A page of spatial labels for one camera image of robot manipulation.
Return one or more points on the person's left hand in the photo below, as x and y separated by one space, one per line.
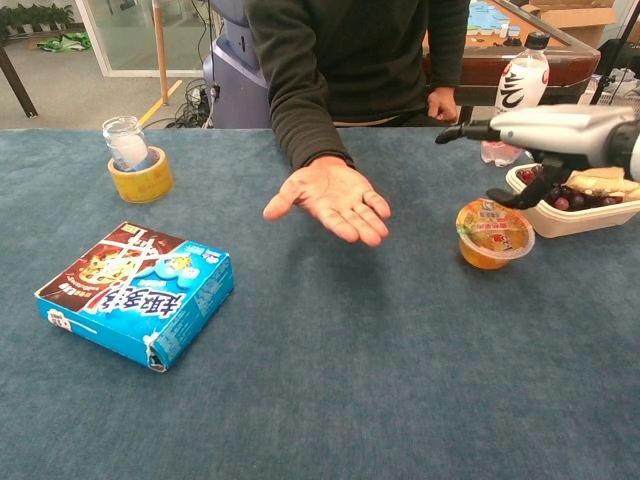
442 105

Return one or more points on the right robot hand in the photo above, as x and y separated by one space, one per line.
560 132

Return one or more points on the person's right hand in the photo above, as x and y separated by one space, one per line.
335 200

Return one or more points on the round snack cup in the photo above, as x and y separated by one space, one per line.
492 232

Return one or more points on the person's left forearm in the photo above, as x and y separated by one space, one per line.
447 45

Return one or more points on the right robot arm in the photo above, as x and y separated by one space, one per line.
629 147

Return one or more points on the person's right forearm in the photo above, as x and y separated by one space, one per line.
310 125

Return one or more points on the brown pool table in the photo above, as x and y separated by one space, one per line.
480 65

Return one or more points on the white drink bottle black cap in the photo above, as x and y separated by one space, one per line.
522 82

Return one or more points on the dark red cherries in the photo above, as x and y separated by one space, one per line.
570 200

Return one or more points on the beige food tray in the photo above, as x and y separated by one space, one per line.
570 220

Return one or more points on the person's torso dark sweater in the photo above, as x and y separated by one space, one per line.
360 55

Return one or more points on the black tripod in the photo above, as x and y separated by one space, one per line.
622 45

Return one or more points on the cardboard box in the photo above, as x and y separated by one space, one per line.
580 20

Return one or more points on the blue grey machine base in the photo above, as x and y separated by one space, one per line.
235 85

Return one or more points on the blue table cloth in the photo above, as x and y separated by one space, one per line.
320 375

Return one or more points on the yellow tape roll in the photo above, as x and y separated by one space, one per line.
145 185

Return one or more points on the clear glass jar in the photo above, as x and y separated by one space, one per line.
125 142

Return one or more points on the blue brown cookie box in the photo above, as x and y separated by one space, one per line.
135 295

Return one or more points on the wooden pole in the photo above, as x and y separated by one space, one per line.
160 55

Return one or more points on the green cloth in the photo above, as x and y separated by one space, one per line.
65 42

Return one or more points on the dark table leg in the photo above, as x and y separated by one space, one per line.
19 85

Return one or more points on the potted green plants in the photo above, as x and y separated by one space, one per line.
35 17

